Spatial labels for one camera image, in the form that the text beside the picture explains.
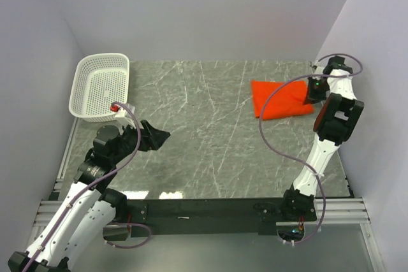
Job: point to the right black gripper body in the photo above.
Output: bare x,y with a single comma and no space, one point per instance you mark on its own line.
317,88

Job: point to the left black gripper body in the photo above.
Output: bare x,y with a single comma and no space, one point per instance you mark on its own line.
129,141

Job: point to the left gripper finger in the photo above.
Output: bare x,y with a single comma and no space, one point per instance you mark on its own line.
153,144
153,136

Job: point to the orange t shirt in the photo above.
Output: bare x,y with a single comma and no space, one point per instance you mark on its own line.
288,102

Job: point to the white perforated plastic basket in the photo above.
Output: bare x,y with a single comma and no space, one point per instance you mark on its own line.
99,80

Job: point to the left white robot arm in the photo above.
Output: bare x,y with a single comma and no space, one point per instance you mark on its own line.
89,204

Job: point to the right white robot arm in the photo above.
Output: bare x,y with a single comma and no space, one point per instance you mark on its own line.
332,85

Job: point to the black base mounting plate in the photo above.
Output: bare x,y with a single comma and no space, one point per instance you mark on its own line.
206,216

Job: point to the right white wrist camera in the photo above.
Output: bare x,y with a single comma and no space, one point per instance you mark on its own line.
318,68

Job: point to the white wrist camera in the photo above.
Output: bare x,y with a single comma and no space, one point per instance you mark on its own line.
318,68
122,112

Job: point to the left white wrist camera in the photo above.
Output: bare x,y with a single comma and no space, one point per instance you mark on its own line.
122,112

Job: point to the aluminium frame rail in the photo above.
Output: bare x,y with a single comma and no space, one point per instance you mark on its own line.
339,211

